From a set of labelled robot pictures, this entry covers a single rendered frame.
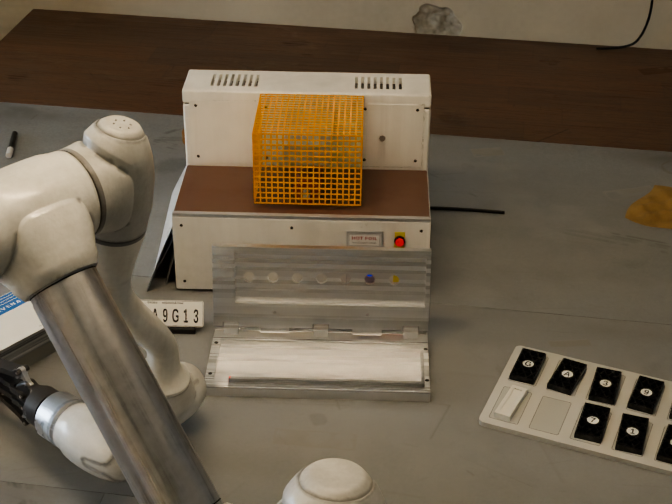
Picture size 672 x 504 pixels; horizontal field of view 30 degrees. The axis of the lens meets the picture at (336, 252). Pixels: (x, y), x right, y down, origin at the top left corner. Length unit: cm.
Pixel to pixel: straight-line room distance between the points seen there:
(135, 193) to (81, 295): 19
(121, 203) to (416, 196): 106
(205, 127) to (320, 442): 83
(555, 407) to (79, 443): 90
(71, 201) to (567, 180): 179
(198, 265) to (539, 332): 74
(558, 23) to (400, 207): 158
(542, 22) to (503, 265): 142
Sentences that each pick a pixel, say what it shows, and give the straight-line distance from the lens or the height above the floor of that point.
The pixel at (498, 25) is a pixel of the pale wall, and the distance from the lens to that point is 415.
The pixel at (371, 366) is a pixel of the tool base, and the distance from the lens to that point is 250.
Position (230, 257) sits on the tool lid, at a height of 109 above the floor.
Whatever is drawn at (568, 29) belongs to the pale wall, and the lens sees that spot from 415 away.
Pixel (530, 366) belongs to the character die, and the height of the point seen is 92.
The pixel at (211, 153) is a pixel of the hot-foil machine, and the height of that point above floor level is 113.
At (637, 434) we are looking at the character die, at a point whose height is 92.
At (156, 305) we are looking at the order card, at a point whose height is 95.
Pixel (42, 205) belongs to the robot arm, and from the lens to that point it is 173.
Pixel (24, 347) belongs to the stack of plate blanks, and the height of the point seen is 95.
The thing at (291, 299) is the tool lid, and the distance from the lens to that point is 256.
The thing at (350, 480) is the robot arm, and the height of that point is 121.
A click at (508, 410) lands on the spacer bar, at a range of 242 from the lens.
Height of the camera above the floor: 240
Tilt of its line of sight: 31 degrees down
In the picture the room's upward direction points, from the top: 1 degrees clockwise
